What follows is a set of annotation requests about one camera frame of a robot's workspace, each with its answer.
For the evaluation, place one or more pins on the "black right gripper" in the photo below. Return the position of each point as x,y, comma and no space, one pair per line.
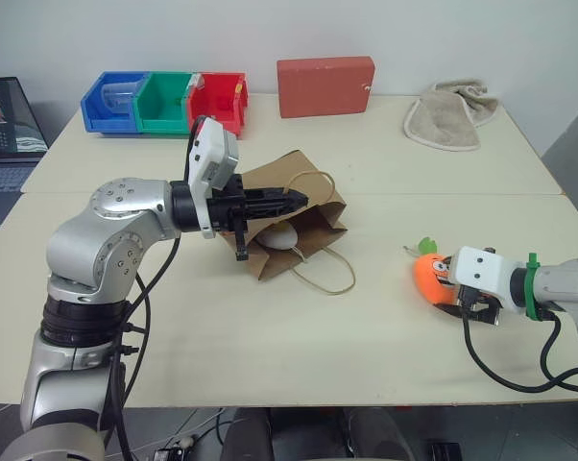
482,313

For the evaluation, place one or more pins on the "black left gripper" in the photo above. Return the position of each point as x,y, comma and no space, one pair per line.
226,206

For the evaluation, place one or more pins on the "orange carrot plush toy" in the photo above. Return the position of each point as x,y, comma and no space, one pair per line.
428,278

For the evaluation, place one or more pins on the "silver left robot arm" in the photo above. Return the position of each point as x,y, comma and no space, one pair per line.
121,206

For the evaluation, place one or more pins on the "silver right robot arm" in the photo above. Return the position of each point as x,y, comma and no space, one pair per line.
562,283

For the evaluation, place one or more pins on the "white plush toy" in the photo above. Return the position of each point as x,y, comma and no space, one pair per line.
279,238

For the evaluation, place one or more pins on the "brown paper bag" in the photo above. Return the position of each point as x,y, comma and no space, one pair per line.
318,223

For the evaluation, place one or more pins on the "red plastic storage bin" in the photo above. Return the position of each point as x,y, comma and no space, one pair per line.
212,103

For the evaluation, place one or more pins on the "red-brown rectangular box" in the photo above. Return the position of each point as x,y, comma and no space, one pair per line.
322,86

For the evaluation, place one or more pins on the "green plastic storage bin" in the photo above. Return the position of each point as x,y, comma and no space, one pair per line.
161,125

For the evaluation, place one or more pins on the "clear plastic piece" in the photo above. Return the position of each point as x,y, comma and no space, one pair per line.
198,82

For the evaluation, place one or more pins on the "small black box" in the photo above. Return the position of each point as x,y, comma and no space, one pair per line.
446,452

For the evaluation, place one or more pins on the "beige towel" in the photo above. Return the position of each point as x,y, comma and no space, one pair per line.
438,120

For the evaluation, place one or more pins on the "clear plastic cup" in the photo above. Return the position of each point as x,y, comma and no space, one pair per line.
118,96

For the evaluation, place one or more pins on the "blue plastic storage bin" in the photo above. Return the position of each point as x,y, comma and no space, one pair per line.
94,117

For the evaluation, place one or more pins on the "black device with white knob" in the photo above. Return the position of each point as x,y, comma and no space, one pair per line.
171,453

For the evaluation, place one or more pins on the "open laptop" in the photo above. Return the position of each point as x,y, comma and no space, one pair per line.
1,125

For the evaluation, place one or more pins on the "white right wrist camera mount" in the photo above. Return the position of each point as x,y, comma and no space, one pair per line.
481,274

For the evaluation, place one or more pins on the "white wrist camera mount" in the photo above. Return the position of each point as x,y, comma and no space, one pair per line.
212,149
481,274

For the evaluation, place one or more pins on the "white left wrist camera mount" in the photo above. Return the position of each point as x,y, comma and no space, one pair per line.
212,149

